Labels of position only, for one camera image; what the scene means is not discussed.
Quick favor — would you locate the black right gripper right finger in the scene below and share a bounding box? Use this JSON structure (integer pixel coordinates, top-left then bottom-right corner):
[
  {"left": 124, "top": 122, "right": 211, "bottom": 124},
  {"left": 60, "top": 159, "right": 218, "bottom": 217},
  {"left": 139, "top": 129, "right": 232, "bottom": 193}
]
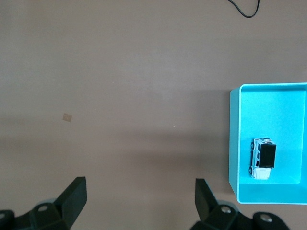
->
[{"left": 191, "top": 178, "right": 241, "bottom": 230}]

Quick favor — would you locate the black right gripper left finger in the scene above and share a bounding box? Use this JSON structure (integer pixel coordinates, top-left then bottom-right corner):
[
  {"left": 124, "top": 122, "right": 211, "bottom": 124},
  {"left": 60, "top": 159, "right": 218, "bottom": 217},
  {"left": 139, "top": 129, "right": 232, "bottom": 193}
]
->
[{"left": 28, "top": 176, "right": 86, "bottom": 230}]

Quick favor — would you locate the white toy pickup truck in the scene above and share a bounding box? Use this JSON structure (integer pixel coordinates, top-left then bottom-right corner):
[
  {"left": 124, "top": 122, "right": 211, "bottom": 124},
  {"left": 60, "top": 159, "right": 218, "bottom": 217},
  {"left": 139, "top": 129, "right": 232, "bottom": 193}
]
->
[{"left": 248, "top": 137, "right": 278, "bottom": 180}]

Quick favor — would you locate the teal plastic bin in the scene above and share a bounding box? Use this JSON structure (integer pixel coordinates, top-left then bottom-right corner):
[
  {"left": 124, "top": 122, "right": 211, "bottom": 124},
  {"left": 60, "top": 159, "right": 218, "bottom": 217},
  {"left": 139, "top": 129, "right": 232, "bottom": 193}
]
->
[{"left": 229, "top": 82, "right": 307, "bottom": 206}]

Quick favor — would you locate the thin black looped cable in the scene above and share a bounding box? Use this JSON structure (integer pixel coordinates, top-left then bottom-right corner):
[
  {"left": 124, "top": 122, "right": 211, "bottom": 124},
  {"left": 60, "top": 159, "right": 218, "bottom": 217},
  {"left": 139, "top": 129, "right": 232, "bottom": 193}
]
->
[{"left": 226, "top": 0, "right": 261, "bottom": 18}]

